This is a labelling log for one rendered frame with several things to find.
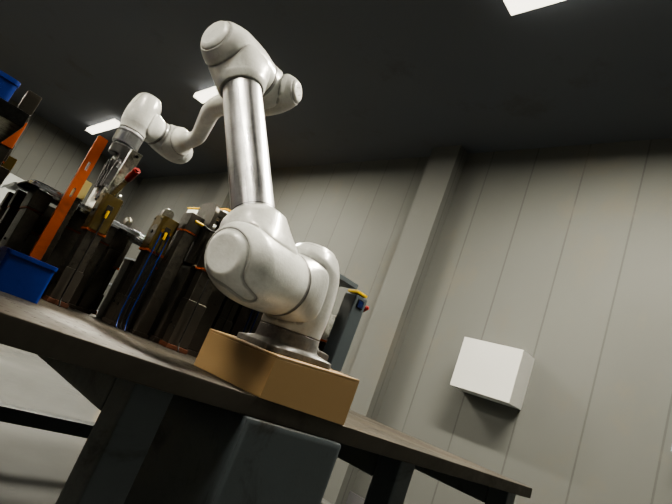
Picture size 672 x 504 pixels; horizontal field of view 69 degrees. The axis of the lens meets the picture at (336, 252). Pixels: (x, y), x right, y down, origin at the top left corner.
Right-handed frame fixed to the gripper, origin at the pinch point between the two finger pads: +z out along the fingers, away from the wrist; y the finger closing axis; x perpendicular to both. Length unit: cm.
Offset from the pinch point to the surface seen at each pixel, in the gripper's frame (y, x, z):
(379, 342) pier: 96, -264, -21
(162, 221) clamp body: -22.7, -15.2, 0.3
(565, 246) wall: -24, -283, -124
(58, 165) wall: 806, -108, -162
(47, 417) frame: 58, -39, 82
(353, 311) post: -37, -94, -2
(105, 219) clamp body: -20.1, -0.7, 7.5
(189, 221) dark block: -25.2, -22.1, -3.4
